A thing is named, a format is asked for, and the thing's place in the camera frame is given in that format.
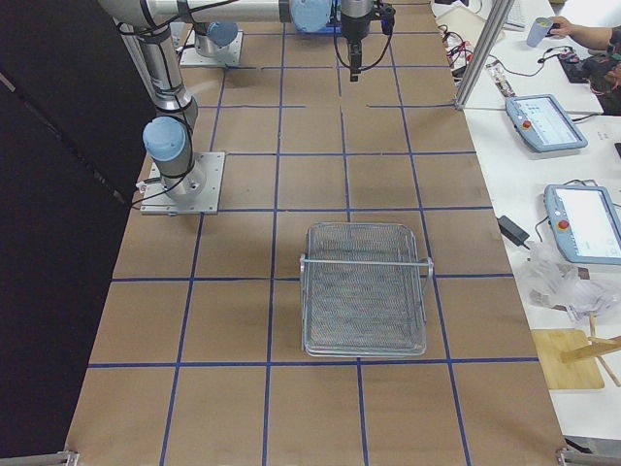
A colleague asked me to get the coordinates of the person's hand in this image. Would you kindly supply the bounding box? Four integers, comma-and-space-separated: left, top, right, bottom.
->
548, 17, 581, 38

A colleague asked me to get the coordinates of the near teach pendant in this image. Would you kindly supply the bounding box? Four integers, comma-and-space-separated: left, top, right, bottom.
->
543, 184, 620, 265

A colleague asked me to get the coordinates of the wire mesh shelf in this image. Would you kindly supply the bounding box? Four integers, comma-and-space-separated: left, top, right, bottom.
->
300, 222, 434, 357

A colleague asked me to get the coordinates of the teach pendant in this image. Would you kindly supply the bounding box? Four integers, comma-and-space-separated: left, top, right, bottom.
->
505, 94, 588, 152
543, 184, 620, 265

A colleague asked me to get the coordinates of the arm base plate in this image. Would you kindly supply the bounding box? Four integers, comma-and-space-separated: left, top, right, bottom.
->
140, 152, 225, 216
180, 31, 244, 68

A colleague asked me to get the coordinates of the black braided cable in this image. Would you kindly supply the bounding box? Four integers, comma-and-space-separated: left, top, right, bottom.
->
332, 0, 395, 72

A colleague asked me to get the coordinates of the wooden board stand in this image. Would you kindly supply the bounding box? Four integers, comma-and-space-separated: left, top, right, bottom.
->
531, 314, 620, 390

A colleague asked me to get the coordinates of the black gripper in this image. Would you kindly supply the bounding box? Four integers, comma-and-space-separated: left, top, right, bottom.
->
341, 0, 373, 82

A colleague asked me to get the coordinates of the black power adapter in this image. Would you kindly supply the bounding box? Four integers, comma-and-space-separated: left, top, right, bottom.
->
497, 216, 530, 249

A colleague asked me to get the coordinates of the aluminium frame post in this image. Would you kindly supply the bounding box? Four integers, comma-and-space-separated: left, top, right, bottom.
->
454, 0, 514, 110

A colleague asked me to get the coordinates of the far teach pendant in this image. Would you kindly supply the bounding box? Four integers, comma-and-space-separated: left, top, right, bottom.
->
505, 94, 588, 152

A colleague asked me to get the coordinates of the crumpled plastic bag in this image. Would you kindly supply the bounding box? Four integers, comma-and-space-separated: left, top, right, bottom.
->
517, 241, 620, 322

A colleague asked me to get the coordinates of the light blue cup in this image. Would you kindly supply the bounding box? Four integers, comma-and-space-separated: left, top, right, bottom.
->
526, 17, 553, 48

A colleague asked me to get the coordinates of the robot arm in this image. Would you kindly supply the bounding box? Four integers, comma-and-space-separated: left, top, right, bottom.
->
100, 1, 385, 122

